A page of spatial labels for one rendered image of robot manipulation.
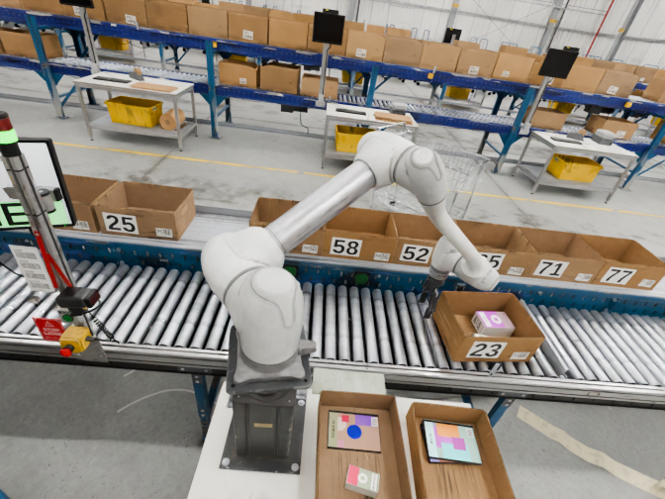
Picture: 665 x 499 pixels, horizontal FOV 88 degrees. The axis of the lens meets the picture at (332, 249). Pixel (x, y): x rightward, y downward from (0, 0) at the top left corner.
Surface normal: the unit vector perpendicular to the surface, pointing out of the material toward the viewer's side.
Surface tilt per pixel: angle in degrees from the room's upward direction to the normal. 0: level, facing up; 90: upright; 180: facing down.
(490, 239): 89
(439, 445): 0
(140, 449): 0
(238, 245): 22
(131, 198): 90
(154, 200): 89
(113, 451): 0
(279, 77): 88
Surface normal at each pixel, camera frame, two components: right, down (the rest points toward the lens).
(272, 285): 0.22, -0.74
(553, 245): -0.01, 0.57
